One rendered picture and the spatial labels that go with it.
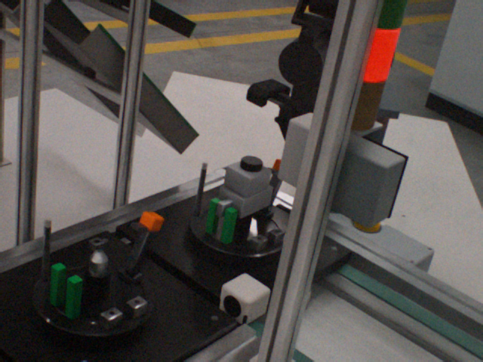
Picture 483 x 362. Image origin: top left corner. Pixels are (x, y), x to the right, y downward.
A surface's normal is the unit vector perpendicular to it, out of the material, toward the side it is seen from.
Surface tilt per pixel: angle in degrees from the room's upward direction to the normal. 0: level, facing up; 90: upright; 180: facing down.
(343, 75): 90
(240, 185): 90
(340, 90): 90
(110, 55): 90
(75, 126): 0
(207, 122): 0
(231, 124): 0
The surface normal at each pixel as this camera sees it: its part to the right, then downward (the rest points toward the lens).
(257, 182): 0.75, 0.42
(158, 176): 0.16, -0.87
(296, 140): -0.65, 0.26
